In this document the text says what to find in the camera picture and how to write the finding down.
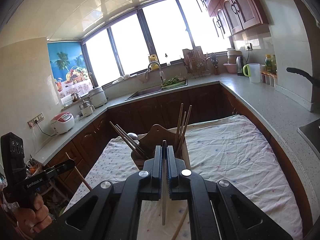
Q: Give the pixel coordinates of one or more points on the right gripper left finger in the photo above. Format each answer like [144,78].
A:
[152,184]

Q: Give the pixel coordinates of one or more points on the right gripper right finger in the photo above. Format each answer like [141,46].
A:
[174,168]

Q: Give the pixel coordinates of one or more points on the long curved steel chopstick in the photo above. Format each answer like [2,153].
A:
[164,182]

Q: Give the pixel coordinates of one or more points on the kitchen sink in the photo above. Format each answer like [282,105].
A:
[145,92]

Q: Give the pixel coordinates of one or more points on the left human hand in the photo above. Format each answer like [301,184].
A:
[33,221]

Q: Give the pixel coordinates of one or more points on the wooden utensil holder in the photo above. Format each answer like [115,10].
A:
[154,137]

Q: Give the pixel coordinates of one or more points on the lower wooden cabinets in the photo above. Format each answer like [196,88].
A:
[208,103]

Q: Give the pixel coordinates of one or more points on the wooden cabinets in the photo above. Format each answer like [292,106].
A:
[208,103]
[233,16]

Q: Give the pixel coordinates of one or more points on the floral white tablecloth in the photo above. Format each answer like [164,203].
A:
[231,148]

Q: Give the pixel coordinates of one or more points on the wooden chopstick centre middle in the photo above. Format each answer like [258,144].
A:
[181,129]

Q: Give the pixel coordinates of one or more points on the wooden chopstick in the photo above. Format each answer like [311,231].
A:
[81,177]
[180,224]
[184,129]
[178,125]
[181,129]

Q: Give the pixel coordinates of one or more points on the wooden chopstick far left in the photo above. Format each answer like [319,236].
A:
[81,177]

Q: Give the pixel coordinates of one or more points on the wooden chopstick centre right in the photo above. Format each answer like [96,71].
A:
[184,129]

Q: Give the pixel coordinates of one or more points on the wooden chopstick centre left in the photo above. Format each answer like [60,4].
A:
[178,125]

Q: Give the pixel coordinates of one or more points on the red white rice cooker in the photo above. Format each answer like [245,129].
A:
[62,122]

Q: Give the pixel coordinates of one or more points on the white rice cooker pot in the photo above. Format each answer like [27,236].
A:
[97,97]

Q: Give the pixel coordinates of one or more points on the knife block with scissors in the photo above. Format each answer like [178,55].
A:
[215,63]

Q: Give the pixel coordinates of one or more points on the yellow oil bottle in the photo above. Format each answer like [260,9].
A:
[154,63]

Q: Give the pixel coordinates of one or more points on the dish drying rack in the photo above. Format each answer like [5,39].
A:
[195,62]

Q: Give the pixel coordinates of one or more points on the pink plastic basin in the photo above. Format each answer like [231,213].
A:
[231,68]

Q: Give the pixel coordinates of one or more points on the tropical fruit poster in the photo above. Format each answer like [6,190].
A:
[69,69]

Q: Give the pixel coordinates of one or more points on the steel electric kettle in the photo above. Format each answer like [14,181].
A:
[240,64]

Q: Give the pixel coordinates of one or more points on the spice jar rack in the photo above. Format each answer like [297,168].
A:
[269,78]

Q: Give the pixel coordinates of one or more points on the gas stove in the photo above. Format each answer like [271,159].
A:
[311,133]

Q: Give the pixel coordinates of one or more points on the condiment bottle green lid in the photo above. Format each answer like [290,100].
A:
[268,63]

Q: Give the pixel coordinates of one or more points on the upper wooden cabinets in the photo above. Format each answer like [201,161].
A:
[233,16]

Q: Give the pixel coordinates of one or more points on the wall power socket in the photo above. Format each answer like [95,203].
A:
[35,120]

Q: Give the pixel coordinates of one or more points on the white jug green handle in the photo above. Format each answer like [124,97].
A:
[252,70]

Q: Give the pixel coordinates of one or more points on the black wok with handle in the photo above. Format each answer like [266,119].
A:
[313,80]

